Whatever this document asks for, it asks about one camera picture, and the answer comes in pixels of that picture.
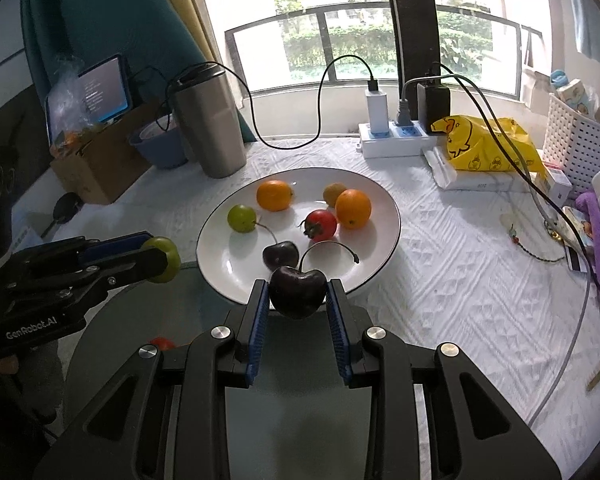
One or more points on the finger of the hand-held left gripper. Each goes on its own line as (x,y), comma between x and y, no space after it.
(115,270)
(112,247)

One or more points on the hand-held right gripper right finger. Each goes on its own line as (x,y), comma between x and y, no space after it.
(339,335)

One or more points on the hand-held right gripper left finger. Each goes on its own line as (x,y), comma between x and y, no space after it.
(254,335)

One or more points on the green plum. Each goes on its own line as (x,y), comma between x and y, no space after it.
(241,218)
(169,265)

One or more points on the dark cherry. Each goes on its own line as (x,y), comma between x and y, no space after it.
(297,292)
(280,256)

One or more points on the white plate with dark rim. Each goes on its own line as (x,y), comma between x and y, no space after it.
(370,255)

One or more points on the red cherry tomato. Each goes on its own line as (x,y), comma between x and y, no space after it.
(322,225)
(163,344)

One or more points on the round orange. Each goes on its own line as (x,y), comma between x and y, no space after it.
(353,208)

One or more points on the oblong orange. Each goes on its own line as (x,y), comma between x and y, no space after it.
(275,195)

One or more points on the yellow-brown fruit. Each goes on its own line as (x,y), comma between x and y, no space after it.
(334,194)

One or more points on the person's left hand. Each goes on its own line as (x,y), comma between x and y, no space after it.
(4,363)

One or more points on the grey round placemat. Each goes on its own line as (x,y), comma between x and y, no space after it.
(130,310)

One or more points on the black key fob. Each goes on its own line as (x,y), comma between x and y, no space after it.
(65,207)

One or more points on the cardboard box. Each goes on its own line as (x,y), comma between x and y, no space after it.
(110,165)

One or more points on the blue bowl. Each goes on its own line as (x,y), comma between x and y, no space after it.
(157,147)

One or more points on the clear plastic bag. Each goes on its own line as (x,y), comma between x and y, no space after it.
(67,120)

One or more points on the stainless steel tumbler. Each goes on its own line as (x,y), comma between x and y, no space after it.
(212,125)

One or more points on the white power strip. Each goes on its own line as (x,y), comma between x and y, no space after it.
(385,145)

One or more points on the white tissue pack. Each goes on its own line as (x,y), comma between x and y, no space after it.
(475,180)

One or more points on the teal curtain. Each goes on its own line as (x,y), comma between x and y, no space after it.
(105,20)

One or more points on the white charger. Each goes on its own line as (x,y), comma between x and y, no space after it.
(376,110)

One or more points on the grey plug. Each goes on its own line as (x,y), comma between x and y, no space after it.
(403,112)

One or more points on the yellow duck print bag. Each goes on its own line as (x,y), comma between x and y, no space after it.
(485,145)

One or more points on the black power adapter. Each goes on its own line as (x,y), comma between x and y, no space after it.
(433,105)

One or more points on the yellow curtain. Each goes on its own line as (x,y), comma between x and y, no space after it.
(185,5)

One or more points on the small pink white box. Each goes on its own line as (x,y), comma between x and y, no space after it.
(555,185)

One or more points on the purple pouch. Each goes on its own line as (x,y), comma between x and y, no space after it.
(597,240)

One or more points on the white plastic basket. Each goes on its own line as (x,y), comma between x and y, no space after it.
(577,145)

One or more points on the balcony railing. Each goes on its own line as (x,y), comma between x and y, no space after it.
(330,15)

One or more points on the baby bottle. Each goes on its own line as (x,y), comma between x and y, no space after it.
(562,85)

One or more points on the black window post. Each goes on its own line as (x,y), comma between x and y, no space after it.
(410,10)

